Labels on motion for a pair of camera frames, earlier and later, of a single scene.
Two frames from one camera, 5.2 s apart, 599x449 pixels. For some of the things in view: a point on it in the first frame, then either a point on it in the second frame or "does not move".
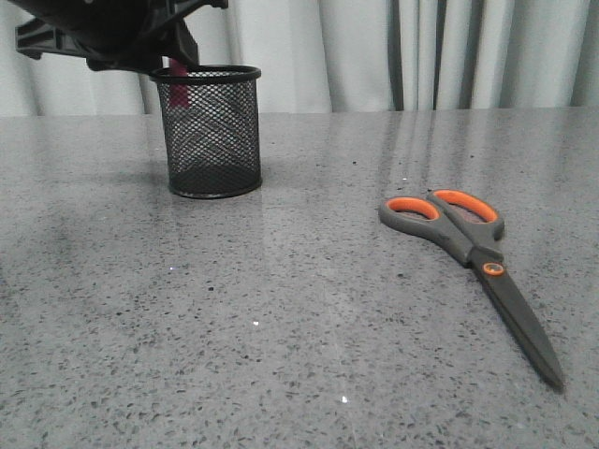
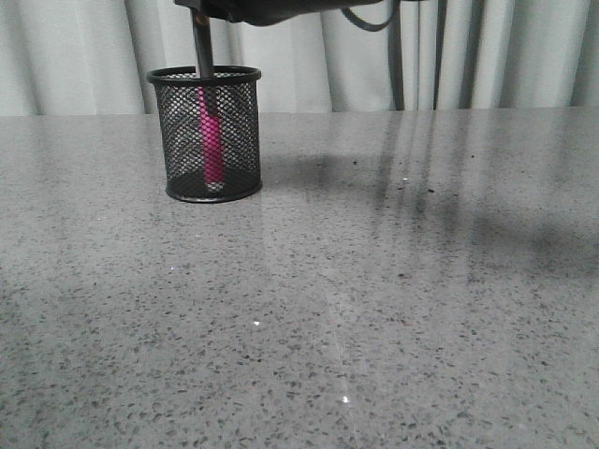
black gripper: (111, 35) to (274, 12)
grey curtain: (343, 56) does not move
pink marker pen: (178, 93) to (212, 141)
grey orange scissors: (472, 228) to (202, 36)
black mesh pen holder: (211, 116) does not move
